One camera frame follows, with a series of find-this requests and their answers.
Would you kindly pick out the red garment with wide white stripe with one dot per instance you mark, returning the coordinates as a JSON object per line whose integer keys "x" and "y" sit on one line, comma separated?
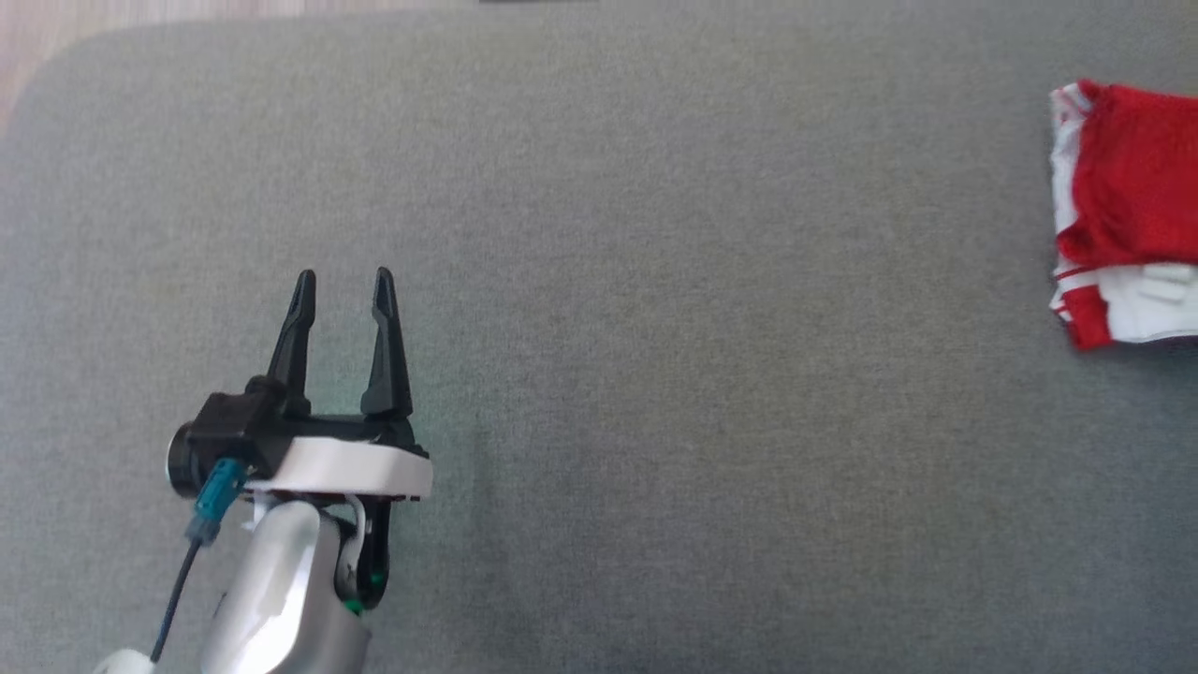
{"x": 1142, "y": 178}

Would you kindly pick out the red garment with thin white stripes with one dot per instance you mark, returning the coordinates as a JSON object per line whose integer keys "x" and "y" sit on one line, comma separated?
{"x": 1142, "y": 314}

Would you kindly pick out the left gripper with white band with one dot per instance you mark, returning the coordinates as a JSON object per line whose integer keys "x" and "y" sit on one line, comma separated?
{"x": 346, "y": 468}

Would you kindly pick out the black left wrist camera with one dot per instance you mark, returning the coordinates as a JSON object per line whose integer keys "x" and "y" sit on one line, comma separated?
{"x": 229, "y": 431}

